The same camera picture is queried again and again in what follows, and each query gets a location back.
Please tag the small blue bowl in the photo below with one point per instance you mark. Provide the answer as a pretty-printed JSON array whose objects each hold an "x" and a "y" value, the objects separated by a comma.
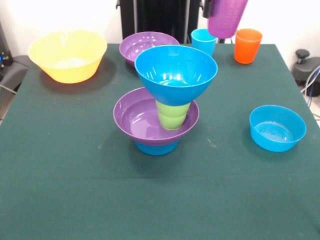
[
  {"x": 156, "y": 150},
  {"x": 275, "y": 135}
]

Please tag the yellow bowl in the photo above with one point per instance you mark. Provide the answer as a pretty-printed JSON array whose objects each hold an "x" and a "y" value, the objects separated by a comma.
[{"x": 67, "y": 55}]

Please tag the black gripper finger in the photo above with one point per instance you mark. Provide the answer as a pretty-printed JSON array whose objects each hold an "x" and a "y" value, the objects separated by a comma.
[{"x": 207, "y": 8}]

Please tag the black power strip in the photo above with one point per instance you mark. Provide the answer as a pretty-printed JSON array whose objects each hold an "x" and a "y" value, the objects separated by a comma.
[{"x": 226, "y": 40}]

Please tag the dark green tablecloth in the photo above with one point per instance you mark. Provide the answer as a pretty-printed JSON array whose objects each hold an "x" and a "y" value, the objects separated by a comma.
[{"x": 160, "y": 187}]

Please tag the purple bowl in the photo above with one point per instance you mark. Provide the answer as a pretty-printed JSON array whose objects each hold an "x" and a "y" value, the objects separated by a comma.
[
  {"x": 135, "y": 46},
  {"x": 135, "y": 120}
]

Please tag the green cup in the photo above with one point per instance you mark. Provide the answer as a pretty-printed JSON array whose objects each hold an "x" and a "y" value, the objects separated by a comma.
[
  {"x": 172, "y": 110},
  {"x": 172, "y": 123}
]

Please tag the black electronic device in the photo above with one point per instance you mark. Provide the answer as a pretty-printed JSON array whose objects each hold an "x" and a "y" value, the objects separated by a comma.
[{"x": 5, "y": 45}]

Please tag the large deep blue bowl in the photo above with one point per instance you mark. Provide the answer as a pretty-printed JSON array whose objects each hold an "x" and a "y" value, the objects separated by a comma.
[{"x": 175, "y": 92}]

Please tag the black knobbed equipment base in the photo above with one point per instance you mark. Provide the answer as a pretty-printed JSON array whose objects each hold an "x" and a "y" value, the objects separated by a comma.
[{"x": 305, "y": 70}]

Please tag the orange cup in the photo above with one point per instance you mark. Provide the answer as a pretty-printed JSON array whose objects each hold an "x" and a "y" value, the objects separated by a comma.
[{"x": 247, "y": 47}]

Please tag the blue cup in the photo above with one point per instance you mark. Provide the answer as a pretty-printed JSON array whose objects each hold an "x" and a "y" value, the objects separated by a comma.
[{"x": 200, "y": 43}]

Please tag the purple cup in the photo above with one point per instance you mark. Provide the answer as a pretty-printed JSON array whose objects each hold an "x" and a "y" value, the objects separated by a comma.
[{"x": 225, "y": 20}]

